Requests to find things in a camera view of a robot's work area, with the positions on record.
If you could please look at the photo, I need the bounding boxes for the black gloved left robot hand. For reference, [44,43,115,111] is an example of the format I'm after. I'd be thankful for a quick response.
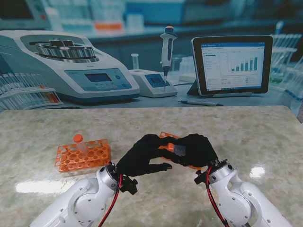
[117,134,176,177]

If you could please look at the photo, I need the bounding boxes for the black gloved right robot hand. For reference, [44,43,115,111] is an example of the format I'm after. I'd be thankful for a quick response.
[170,133,218,169]

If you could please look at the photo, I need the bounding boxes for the clear plastic test tube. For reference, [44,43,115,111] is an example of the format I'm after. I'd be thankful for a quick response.
[173,144,187,157]
[75,140,89,157]

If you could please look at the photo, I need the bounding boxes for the empty orange test tube rack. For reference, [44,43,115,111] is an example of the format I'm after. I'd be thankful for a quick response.
[54,139,112,173]

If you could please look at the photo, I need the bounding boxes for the printed laboratory backdrop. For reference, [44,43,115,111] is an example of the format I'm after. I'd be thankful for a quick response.
[0,0,303,117]

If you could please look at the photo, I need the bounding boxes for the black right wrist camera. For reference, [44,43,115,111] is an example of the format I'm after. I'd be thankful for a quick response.
[194,170,209,186]

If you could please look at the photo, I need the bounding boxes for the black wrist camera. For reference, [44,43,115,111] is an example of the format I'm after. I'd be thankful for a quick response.
[194,170,209,186]
[119,176,138,196]

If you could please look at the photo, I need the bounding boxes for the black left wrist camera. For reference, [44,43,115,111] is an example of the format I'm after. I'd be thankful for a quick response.
[119,176,138,196]

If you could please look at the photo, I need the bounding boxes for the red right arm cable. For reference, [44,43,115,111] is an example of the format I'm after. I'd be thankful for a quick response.
[205,166,229,227]

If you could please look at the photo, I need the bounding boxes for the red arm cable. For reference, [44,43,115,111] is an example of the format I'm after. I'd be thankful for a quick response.
[97,174,124,227]
[205,166,229,227]

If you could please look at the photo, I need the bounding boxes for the red left arm cable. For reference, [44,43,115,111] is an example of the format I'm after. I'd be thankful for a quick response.
[97,174,124,227]

